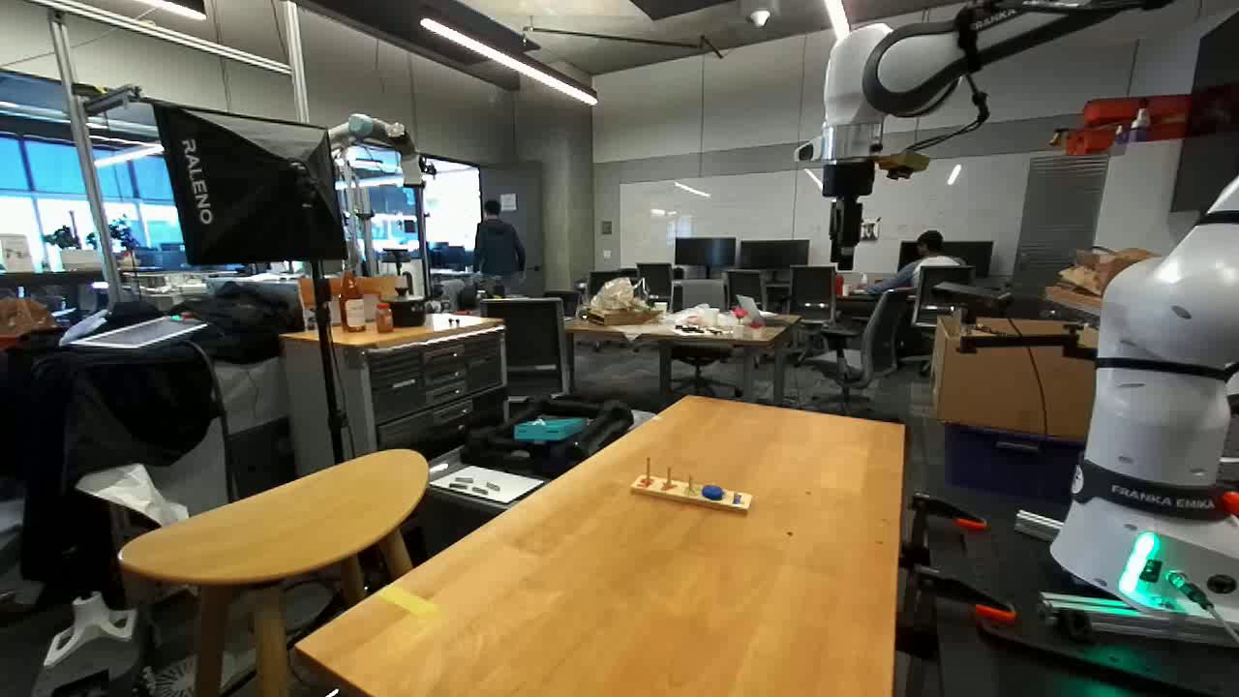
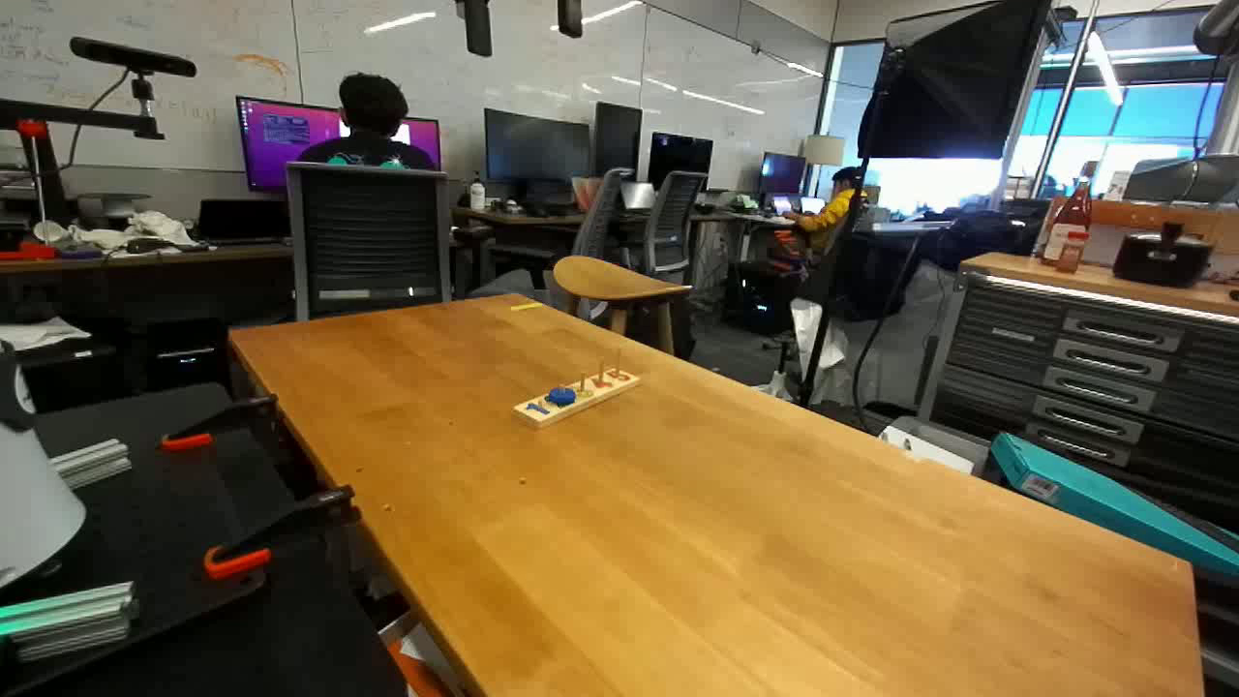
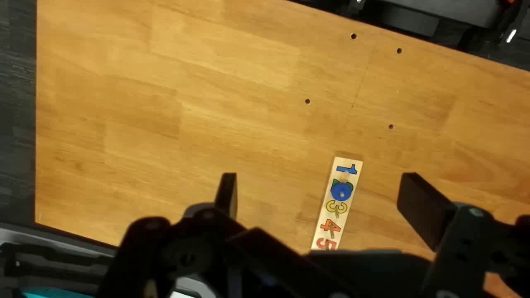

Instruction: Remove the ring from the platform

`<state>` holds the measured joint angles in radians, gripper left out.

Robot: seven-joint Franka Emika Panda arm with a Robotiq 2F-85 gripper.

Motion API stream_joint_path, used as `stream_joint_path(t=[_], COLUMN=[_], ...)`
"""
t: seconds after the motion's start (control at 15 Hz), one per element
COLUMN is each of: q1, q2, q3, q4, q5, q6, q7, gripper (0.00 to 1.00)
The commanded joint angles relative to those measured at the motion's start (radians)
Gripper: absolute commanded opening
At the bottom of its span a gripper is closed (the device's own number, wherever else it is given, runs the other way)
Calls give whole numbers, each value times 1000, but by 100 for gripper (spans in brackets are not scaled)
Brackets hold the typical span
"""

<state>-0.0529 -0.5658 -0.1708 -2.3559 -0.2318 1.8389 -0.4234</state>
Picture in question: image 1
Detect half-round wooden stool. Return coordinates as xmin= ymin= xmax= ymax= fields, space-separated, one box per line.
xmin=120 ymin=450 xmax=428 ymax=697

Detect black light stand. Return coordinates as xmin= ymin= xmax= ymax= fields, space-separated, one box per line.
xmin=307 ymin=143 xmax=343 ymax=456

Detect standing person dark clothes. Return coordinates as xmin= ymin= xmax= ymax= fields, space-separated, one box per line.
xmin=471 ymin=197 xmax=528 ymax=296

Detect black office chair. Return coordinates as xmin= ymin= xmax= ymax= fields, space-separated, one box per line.
xmin=830 ymin=290 xmax=914 ymax=395

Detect brown cardboard box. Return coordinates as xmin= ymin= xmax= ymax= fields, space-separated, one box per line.
xmin=934 ymin=314 xmax=1093 ymax=443

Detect grey drawer cabinet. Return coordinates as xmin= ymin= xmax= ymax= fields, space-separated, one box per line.
xmin=281 ymin=314 xmax=506 ymax=472

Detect black softbox studio light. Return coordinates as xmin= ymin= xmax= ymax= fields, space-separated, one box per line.
xmin=152 ymin=102 xmax=343 ymax=265

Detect blue storage bin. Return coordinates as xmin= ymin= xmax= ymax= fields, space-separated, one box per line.
xmin=946 ymin=426 xmax=1080 ymax=502

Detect black clothing pile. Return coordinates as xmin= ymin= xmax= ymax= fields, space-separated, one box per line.
xmin=195 ymin=281 xmax=297 ymax=365

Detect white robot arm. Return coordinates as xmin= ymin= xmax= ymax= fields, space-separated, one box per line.
xmin=812 ymin=0 xmax=1239 ymax=625

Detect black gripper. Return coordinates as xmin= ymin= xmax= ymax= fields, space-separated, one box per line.
xmin=822 ymin=160 xmax=874 ymax=267

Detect seated person at desk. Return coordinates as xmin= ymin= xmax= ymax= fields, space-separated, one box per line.
xmin=890 ymin=230 xmax=972 ymax=302

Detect black duffel bag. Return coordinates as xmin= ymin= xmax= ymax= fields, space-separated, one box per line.
xmin=459 ymin=400 xmax=631 ymax=480

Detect background wooden work table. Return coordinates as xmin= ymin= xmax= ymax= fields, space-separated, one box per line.
xmin=564 ymin=314 xmax=803 ymax=403

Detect wooden peg platform board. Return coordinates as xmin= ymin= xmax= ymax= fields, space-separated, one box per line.
xmin=631 ymin=461 xmax=754 ymax=515

